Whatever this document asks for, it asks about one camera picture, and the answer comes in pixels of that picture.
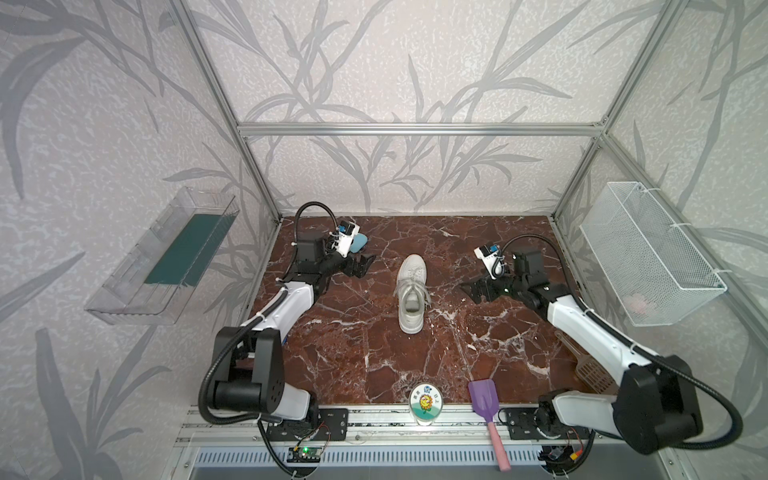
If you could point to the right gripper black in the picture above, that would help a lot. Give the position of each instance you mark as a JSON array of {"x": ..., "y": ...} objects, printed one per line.
[{"x": 491, "y": 287}]

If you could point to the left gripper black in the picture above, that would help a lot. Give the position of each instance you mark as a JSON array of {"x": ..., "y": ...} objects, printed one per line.
[{"x": 345, "y": 264}]

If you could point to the white shoelace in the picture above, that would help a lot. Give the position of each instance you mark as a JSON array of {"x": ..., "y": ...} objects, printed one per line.
[{"x": 412, "y": 294}]

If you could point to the white sneaker shoe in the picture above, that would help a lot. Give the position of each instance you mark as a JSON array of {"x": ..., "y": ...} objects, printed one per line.
[{"x": 413, "y": 265}]

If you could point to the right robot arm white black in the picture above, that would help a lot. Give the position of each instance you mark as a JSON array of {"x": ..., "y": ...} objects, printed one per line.
[{"x": 656, "y": 404}]

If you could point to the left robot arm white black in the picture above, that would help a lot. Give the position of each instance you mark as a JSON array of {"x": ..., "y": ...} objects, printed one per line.
[{"x": 246, "y": 378}]

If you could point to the light blue silicone spatula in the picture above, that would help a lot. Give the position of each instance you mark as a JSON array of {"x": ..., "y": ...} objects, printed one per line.
[{"x": 358, "y": 243}]

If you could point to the brown slotted litter scoop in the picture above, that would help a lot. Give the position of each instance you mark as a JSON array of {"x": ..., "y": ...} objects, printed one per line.
[{"x": 588, "y": 369}]

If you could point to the pink item in basket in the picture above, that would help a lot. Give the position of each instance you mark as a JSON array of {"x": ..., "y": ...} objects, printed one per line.
[{"x": 637, "y": 305}]

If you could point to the purple pink toy shovel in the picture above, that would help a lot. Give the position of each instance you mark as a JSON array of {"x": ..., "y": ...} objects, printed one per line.
[{"x": 485, "y": 403}]

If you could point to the green circuit board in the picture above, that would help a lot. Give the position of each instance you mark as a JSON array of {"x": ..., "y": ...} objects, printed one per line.
[{"x": 305, "y": 454}]

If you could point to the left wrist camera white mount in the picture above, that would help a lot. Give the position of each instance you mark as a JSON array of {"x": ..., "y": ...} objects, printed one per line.
[{"x": 343, "y": 238}]

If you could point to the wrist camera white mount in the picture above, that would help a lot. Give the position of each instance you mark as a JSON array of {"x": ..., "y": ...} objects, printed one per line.
[
  {"x": 493, "y": 260},
  {"x": 343, "y": 238}
]

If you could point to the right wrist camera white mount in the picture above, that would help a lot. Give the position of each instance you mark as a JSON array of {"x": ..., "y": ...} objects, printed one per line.
[{"x": 493, "y": 260}]

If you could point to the white wire mesh basket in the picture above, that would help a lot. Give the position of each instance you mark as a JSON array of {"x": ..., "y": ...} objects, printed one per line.
[{"x": 643, "y": 250}]

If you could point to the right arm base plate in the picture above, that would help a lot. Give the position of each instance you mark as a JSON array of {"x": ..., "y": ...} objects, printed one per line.
[{"x": 530, "y": 423}]

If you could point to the clear plastic wall tray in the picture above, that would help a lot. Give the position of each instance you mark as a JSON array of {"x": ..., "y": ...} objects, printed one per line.
[{"x": 155, "y": 281}]

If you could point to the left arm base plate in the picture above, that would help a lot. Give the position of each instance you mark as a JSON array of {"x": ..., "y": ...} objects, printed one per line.
[{"x": 328, "y": 424}]

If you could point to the right circuit board with wires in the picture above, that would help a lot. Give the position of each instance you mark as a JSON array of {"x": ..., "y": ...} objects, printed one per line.
[{"x": 560, "y": 455}]

